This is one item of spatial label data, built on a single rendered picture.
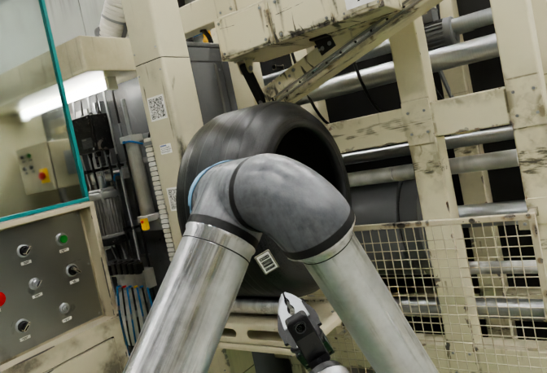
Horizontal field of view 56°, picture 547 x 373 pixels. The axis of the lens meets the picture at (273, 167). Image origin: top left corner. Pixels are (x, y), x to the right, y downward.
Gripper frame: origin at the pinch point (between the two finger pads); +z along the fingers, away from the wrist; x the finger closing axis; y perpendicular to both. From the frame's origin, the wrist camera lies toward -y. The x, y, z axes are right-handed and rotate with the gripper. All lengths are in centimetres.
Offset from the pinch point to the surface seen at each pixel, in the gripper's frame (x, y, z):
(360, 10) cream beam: 57, -19, 56
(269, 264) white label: -0.1, 3.6, 12.9
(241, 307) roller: -14.3, 21.0, 19.3
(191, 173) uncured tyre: -5.8, -13.9, 37.6
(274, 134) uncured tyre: 17.8, -12.9, 35.0
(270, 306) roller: -6.5, 18.9, 13.0
